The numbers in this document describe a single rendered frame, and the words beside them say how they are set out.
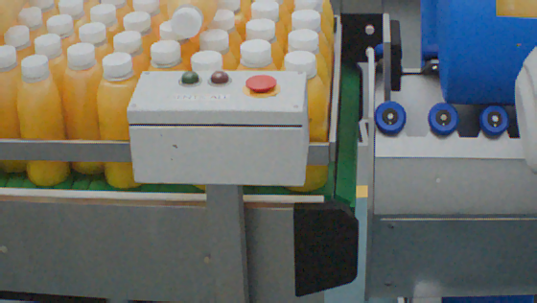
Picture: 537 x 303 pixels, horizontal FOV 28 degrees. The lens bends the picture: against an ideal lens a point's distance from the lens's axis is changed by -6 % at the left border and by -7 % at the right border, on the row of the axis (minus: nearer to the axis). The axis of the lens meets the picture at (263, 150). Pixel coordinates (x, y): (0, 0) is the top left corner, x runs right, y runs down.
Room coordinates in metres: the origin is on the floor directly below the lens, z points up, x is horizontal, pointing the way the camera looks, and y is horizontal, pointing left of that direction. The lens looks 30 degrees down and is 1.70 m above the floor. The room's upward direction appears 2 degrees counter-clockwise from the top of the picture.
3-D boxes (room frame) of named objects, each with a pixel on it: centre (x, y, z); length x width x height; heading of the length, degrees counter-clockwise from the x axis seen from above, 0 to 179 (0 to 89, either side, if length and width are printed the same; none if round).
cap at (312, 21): (1.42, -0.07, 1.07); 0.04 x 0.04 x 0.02
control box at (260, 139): (1.17, 0.05, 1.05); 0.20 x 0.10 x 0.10; 84
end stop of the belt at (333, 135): (1.45, -0.11, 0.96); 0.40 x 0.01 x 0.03; 174
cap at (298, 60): (1.29, -0.05, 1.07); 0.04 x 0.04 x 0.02
